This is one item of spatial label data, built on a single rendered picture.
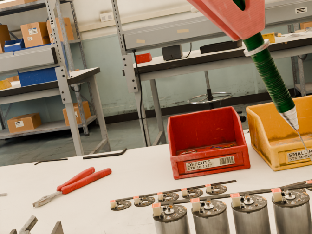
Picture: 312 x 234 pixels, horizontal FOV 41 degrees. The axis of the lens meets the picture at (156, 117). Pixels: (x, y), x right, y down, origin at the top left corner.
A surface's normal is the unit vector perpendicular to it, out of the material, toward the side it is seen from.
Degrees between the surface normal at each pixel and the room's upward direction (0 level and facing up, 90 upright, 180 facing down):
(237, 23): 98
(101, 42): 90
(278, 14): 90
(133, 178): 0
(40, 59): 90
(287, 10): 90
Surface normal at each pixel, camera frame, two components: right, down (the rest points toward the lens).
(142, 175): -0.18, -0.96
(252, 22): 0.26, 0.29
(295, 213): -0.07, 0.21
